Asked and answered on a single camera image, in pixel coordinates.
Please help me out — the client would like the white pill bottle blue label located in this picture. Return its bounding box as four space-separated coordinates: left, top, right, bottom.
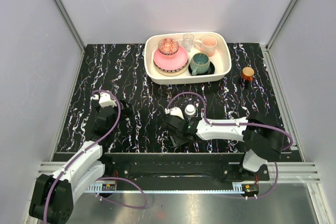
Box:
184 104 196 122

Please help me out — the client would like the white rectangular dish tub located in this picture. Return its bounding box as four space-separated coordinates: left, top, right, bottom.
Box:
143 31 232 85

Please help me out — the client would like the black saucer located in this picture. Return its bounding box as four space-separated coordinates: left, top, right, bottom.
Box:
188 62 215 76

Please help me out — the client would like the orange jar wooden lid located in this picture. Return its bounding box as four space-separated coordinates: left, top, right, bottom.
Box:
241 67 255 81

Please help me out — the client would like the pink plate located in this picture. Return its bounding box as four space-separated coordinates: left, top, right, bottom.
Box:
153 47 188 70

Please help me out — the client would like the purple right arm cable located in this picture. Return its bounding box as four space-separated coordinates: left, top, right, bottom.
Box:
166 91 293 200

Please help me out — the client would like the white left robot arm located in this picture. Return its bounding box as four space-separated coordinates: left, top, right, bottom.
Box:
28 100 133 223

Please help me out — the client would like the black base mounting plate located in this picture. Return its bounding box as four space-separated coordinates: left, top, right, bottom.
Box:
103 153 270 182

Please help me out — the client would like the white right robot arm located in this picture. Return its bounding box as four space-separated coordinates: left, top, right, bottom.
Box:
164 115 288 182

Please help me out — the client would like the beige striped plate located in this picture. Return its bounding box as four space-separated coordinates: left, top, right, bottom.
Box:
153 62 188 77

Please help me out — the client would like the teal ceramic mug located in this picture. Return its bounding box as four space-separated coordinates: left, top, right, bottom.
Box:
189 53 210 76

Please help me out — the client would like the red patterned glass bowl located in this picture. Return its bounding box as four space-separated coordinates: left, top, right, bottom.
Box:
158 38 179 56

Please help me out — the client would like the pink ceramic mug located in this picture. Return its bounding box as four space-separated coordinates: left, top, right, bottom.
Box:
195 36 217 57

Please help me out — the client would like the white slotted cable duct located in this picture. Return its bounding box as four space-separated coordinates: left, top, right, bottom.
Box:
84 183 259 195

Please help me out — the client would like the clear drinking glass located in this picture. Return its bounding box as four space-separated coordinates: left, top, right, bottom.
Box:
182 33 194 52

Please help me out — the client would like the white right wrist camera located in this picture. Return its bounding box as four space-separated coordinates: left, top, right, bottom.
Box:
165 107 184 119

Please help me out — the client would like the aluminium frame rail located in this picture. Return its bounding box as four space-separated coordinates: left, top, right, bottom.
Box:
36 0 86 51

